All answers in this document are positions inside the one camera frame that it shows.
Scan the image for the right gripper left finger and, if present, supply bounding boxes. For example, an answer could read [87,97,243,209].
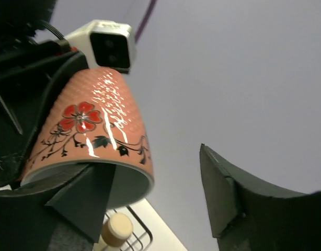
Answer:
[0,163,116,250]

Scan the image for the steel cup beige sleeve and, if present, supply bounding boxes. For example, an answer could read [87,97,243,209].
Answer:
[99,213,133,248]

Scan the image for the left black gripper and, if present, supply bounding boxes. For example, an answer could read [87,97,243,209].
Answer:
[0,40,88,187]

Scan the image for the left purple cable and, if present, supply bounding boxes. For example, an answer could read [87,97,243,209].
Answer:
[135,0,158,42]

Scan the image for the wire dish rack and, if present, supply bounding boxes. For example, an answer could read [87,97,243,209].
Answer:
[97,205,154,251]

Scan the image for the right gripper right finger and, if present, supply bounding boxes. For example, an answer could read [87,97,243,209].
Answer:
[200,144,321,250]

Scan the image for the orange mug white inside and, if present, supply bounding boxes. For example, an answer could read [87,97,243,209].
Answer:
[21,67,154,209]

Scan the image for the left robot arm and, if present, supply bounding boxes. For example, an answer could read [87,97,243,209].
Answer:
[0,1,87,187]

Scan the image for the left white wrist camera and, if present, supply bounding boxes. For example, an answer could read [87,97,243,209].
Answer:
[64,19,136,74]

